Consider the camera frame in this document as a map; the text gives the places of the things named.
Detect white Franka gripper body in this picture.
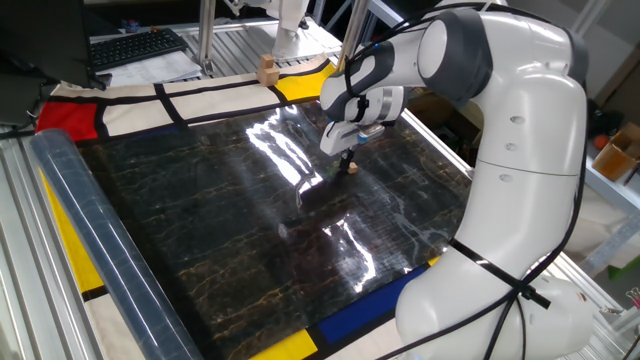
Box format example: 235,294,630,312
318,119,365,157

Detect large light wooden block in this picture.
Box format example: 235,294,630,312
255,66,282,89

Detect black marble pattern mat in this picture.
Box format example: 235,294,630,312
77,99,474,360

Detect white paper sheets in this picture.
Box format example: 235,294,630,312
97,49,204,89

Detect Mondrian pattern cloth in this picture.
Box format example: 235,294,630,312
35,52,441,360

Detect black computer keyboard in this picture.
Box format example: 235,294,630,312
89,27,190,73

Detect rolled clear plastic film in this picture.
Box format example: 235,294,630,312
28,128,204,360

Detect small open cardboard box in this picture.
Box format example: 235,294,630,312
592,122,640,182

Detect green plastic piece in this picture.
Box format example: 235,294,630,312
607,253,640,281

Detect black monitor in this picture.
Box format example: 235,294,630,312
0,0,109,92

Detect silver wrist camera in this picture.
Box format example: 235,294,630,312
355,123,387,147

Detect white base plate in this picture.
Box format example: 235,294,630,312
247,19,345,65

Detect aluminium frame post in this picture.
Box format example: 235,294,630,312
335,0,372,71
196,0,218,77

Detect black arm cable harness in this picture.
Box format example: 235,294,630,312
342,2,589,360

